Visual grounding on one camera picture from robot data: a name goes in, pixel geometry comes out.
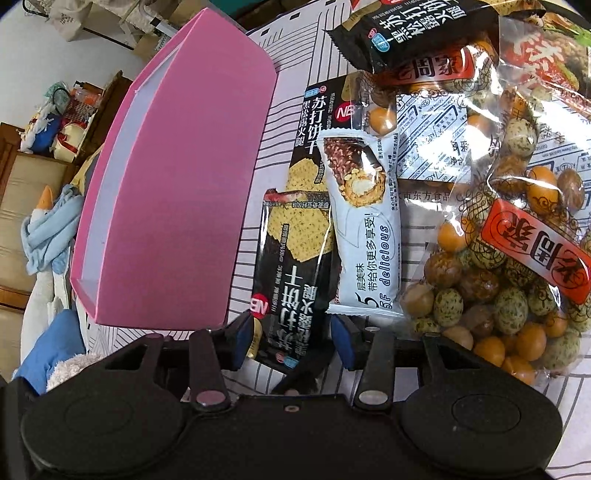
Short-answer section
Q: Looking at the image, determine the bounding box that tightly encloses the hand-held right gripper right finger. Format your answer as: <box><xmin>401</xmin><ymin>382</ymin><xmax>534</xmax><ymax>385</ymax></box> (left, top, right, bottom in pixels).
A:
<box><xmin>329</xmin><ymin>314</ymin><xmax>492</xmax><ymax>412</ymax></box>

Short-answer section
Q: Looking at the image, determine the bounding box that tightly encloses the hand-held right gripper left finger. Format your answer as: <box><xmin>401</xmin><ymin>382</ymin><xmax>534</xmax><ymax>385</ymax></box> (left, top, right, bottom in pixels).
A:
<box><xmin>99</xmin><ymin>315</ymin><xmax>259</xmax><ymax>414</ymax></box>

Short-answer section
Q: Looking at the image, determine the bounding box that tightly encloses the black cracker packet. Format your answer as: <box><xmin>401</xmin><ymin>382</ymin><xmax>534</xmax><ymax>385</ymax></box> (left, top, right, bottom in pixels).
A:
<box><xmin>287</xmin><ymin>74</ymin><xmax>371</xmax><ymax>195</ymax></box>
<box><xmin>323</xmin><ymin>0</ymin><xmax>509</xmax><ymax>77</ymax></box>
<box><xmin>250</xmin><ymin>187</ymin><xmax>339</xmax><ymax>376</ymax></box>

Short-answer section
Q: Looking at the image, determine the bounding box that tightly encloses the white chocolate bar wrapper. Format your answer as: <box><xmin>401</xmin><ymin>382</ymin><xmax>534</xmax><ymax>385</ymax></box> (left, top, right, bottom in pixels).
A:
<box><xmin>318</xmin><ymin>128</ymin><xmax>404</xmax><ymax>320</ymax></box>

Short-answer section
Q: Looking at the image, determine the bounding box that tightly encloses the pink storage box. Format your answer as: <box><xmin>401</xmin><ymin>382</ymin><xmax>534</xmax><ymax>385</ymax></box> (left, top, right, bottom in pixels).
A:
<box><xmin>69</xmin><ymin>8</ymin><xmax>279</xmax><ymax>332</ymax></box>

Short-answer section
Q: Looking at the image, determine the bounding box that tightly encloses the hotpot meal packet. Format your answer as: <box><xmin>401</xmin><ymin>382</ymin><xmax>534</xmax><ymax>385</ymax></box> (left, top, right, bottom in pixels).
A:
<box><xmin>498</xmin><ymin>13</ymin><xmax>591</xmax><ymax>95</ymax></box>

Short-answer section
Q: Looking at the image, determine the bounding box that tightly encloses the beige fluffy plush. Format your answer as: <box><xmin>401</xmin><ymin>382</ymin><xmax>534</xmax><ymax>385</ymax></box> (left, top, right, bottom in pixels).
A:
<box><xmin>45</xmin><ymin>353</ymin><xmax>105</xmax><ymax>394</ymax></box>

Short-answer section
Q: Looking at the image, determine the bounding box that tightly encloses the blue pillow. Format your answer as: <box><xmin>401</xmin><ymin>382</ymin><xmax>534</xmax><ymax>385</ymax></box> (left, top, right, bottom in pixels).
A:
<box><xmin>13</xmin><ymin>308</ymin><xmax>88</xmax><ymax>394</ymax></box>

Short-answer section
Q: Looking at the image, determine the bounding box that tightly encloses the light blue cloth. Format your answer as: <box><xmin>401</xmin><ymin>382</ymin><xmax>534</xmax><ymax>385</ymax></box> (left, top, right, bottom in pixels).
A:
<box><xmin>24</xmin><ymin>184</ymin><xmax>85</xmax><ymax>274</ymax></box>

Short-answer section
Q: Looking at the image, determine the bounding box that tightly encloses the wooden sofa with beige cushions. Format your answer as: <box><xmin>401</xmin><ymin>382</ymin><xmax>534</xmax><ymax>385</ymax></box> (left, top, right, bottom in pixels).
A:
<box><xmin>0</xmin><ymin>122</ymin><xmax>81</xmax><ymax>374</ymax></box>

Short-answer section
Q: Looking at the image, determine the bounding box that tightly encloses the red and white bag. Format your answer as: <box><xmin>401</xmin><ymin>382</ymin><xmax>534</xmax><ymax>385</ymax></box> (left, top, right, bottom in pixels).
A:
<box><xmin>50</xmin><ymin>121</ymin><xmax>95</xmax><ymax>163</ymax></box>

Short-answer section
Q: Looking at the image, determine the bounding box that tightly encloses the striped bed sheet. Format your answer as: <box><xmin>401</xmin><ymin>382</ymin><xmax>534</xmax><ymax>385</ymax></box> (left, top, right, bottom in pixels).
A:
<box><xmin>224</xmin><ymin>0</ymin><xmax>591</xmax><ymax>480</ymax></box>

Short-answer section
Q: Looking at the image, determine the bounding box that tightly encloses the cardboard box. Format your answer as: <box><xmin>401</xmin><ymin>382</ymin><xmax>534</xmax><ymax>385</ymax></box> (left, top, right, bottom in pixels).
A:
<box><xmin>83</xmin><ymin>0</ymin><xmax>204</xmax><ymax>61</ymax></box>

